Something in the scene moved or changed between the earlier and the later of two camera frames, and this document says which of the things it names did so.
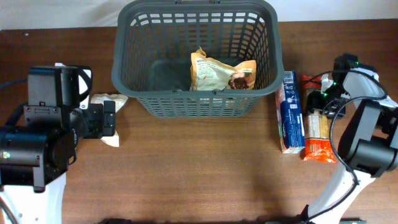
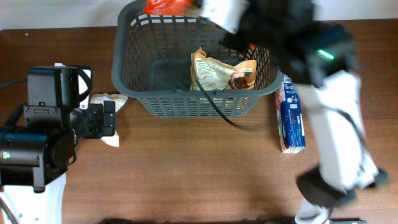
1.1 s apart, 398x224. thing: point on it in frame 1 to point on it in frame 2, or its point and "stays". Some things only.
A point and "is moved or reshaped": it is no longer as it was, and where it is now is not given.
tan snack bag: x=208 y=73 stays
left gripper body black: x=97 y=122 stays
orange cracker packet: x=318 y=146 is moved or reshaped
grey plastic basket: x=153 y=41 stays
